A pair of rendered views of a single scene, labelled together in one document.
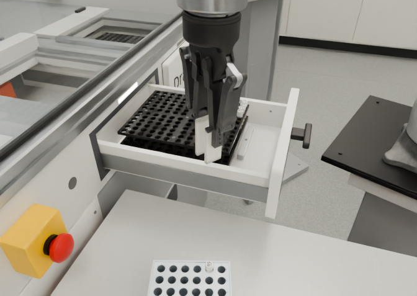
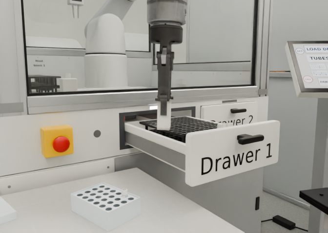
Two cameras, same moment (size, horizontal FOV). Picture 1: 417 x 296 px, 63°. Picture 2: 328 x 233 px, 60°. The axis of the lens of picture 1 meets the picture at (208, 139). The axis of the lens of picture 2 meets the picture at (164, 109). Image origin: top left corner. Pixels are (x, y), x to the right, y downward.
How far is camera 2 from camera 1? 0.48 m
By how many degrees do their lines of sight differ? 46
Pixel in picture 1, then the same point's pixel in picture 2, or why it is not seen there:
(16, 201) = (58, 116)
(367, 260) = not seen: outside the picture
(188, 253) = not seen: hidden behind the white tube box
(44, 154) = (84, 103)
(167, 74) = (202, 114)
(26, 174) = (69, 105)
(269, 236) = (193, 211)
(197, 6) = (148, 17)
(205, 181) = (162, 151)
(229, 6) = (162, 15)
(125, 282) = not seen: hidden behind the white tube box
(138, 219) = (125, 178)
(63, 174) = (92, 123)
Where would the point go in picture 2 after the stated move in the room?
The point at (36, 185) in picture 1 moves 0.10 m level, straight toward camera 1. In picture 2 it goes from (72, 116) to (56, 123)
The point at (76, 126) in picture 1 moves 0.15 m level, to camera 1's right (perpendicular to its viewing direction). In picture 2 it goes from (111, 101) to (149, 106)
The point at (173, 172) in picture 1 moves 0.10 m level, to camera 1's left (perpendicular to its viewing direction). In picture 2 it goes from (149, 143) to (123, 137)
